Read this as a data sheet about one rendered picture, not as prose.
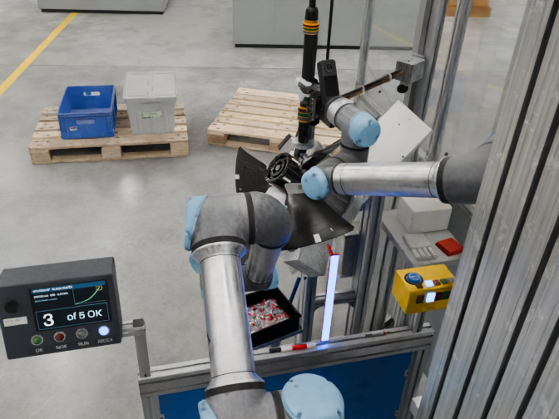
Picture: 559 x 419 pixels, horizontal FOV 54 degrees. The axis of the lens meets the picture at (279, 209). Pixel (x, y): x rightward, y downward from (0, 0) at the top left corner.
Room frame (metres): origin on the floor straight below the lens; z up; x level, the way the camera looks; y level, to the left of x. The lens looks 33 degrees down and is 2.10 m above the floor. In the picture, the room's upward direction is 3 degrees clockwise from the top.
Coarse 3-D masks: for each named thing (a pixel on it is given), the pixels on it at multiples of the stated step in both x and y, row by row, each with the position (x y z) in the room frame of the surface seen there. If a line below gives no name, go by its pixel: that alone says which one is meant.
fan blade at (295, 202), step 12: (288, 204) 1.42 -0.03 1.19; (300, 204) 1.42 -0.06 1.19; (312, 204) 1.43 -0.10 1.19; (324, 204) 1.44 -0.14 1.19; (300, 216) 1.37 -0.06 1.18; (312, 216) 1.36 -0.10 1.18; (324, 216) 1.37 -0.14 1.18; (336, 216) 1.37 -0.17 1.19; (300, 228) 1.32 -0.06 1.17; (312, 228) 1.32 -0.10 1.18; (324, 228) 1.31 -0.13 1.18; (336, 228) 1.31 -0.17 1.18; (348, 228) 1.31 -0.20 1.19; (300, 240) 1.27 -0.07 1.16; (312, 240) 1.27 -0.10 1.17; (324, 240) 1.26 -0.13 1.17
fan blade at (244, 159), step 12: (240, 156) 1.85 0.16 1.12; (252, 156) 1.78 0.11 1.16; (240, 168) 1.82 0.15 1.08; (252, 168) 1.76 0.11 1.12; (264, 168) 1.70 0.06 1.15; (240, 180) 1.80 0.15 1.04; (252, 180) 1.75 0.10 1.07; (264, 180) 1.70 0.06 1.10; (240, 192) 1.79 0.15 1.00; (264, 192) 1.70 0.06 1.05
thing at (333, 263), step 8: (336, 256) 1.17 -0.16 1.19; (336, 264) 1.17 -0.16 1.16; (336, 272) 1.17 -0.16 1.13; (328, 288) 1.17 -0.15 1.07; (328, 296) 1.17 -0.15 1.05; (328, 304) 1.17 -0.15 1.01; (328, 312) 1.17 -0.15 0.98; (328, 320) 1.17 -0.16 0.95; (328, 328) 1.17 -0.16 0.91; (328, 336) 1.17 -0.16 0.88
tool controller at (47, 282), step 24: (48, 264) 1.03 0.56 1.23; (72, 264) 1.03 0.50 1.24; (96, 264) 1.03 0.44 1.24; (0, 288) 0.91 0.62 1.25; (24, 288) 0.93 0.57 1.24; (48, 288) 0.94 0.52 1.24; (72, 288) 0.95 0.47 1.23; (96, 288) 0.96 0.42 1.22; (0, 312) 0.90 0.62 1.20; (24, 312) 0.91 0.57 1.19; (72, 312) 0.93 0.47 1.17; (96, 312) 0.94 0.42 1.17; (120, 312) 1.01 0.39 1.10; (24, 336) 0.89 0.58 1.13; (48, 336) 0.90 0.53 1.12; (72, 336) 0.91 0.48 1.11; (96, 336) 0.93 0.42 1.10; (120, 336) 0.94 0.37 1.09
